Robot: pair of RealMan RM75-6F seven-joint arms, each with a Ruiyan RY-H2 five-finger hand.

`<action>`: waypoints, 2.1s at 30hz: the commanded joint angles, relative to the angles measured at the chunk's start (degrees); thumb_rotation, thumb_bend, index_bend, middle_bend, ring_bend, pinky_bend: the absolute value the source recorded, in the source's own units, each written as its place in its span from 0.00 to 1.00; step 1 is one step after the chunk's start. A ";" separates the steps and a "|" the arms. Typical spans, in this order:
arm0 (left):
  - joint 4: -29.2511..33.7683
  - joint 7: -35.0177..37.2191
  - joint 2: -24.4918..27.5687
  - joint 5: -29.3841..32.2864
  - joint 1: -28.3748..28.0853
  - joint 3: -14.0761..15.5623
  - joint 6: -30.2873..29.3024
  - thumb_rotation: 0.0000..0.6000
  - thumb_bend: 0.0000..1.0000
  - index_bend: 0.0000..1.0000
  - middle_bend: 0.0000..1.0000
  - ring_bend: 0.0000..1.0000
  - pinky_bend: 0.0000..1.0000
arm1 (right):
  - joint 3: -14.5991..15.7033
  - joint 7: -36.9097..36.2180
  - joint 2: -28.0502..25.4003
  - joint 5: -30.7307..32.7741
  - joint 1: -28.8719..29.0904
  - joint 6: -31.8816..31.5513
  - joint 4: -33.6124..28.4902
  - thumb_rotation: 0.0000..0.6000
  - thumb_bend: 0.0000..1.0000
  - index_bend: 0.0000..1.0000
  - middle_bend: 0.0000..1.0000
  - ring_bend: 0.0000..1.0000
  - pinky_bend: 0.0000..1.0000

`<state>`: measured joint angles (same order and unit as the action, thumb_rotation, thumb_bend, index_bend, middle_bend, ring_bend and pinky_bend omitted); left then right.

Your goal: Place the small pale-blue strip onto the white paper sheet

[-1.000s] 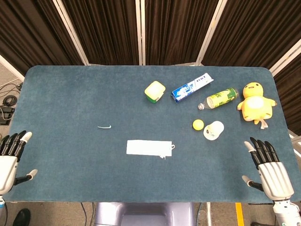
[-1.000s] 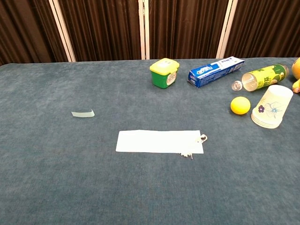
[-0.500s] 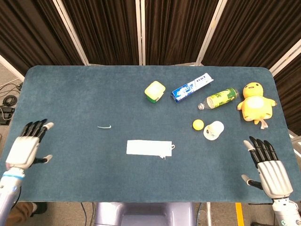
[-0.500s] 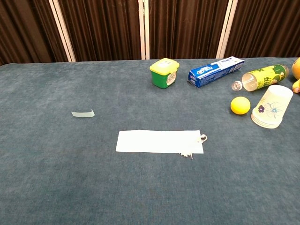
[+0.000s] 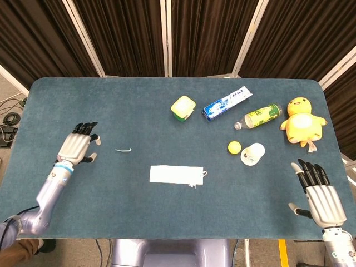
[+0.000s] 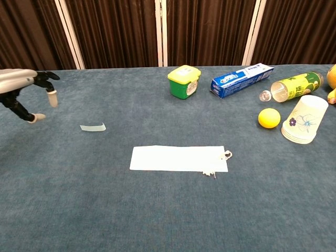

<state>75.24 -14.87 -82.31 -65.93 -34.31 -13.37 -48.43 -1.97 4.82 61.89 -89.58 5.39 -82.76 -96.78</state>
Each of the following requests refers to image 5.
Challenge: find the black coiled cable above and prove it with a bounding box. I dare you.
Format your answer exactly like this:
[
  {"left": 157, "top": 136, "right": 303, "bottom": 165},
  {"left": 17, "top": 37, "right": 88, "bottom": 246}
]
[{"left": 2, "top": 112, "right": 21, "bottom": 126}]

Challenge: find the white paper cup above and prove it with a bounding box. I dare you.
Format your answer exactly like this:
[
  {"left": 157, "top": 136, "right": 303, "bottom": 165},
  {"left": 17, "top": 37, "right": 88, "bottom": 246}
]
[{"left": 240, "top": 142, "right": 266, "bottom": 166}]

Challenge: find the brown shoe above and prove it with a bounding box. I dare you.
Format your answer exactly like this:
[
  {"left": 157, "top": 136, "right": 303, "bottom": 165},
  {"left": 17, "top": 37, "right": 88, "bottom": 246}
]
[{"left": 15, "top": 238, "right": 43, "bottom": 256}]

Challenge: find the black power adapter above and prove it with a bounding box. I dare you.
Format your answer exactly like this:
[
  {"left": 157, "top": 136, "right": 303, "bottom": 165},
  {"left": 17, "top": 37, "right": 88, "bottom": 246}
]
[{"left": 0, "top": 125, "right": 18, "bottom": 147}]

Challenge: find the lavender robot base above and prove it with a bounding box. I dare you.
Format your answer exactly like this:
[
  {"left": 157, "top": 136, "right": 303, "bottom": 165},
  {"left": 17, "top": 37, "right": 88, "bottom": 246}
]
[{"left": 111, "top": 238, "right": 231, "bottom": 267}]

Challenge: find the black shoe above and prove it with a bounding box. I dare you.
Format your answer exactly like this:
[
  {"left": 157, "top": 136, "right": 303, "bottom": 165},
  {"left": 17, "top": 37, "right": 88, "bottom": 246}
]
[{"left": 41, "top": 238, "right": 57, "bottom": 254}]

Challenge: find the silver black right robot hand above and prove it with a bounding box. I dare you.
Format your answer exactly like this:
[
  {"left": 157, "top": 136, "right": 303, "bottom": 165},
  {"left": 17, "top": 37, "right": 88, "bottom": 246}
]
[{"left": 288, "top": 158, "right": 348, "bottom": 229}]

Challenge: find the brown folding screen panel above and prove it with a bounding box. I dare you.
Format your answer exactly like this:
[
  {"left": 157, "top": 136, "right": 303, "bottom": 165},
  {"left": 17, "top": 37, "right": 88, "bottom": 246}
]
[
  {"left": 232, "top": 0, "right": 356, "bottom": 84},
  {"left": 0, "top": 0, "right": 105, "bottom": 90},
  {"left": 160, "top": 0, "right": 268, "bottom": 78},
  {"left": 62, "top": 0, "right": 172, "bottom": 78},
  {"left": 318, "top": 47, "right": 356, "bottom": 190}
]

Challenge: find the clear bottle with green label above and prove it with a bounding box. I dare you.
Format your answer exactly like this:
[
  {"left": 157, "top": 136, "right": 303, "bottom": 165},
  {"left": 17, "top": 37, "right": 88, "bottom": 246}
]
[{"left": 233, "top": 103, "right": 283, "bottom": 131}]

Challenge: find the green container with yellow lid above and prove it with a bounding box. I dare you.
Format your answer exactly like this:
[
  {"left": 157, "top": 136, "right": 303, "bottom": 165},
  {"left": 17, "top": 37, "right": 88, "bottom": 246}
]
[{"left": 170, "top": 95, "right": 196, "bottom": 123}]

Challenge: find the grey floor cable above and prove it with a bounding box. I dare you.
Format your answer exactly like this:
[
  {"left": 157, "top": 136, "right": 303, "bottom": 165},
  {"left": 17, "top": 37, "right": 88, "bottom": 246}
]
[{"left": 0, "top": 94, "right": 28, "bottom": 112}]

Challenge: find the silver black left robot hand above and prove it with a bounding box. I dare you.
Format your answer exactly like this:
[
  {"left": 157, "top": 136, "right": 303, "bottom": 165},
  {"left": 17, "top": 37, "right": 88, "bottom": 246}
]
[{"left": 55, "top": 121, "right": 102, "bottom": 167}]

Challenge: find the white table leg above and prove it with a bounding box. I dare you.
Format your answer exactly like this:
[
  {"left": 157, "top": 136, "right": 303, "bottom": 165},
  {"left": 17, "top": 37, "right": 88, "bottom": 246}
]
[{"left": 243, "top": 238, "right": 250, "bottom": 267}]

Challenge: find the yellow plush duck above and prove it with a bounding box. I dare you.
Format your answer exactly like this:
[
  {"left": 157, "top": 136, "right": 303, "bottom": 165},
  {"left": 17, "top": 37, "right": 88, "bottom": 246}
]
[{"left": 279, "top": 96, "right": 329, "bottom": 153}]

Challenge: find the blue white toothpaste box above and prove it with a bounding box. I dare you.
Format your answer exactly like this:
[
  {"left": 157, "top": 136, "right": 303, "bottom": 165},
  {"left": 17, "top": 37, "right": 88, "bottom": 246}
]
[{"left": 201, "top": 86, "right": 254, "bottom": 122}]

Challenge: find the blue felt table cover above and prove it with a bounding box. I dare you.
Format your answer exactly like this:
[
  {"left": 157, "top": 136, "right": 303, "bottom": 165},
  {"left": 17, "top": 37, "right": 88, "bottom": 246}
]
[{"left": 0, "top": 77, "right": 356, "bottom": 241}]

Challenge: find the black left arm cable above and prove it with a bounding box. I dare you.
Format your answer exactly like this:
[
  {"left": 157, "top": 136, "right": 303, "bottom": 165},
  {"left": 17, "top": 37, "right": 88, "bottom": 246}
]
[{"left": 0, "top": 206, "right": 39, "bottom": 245}]

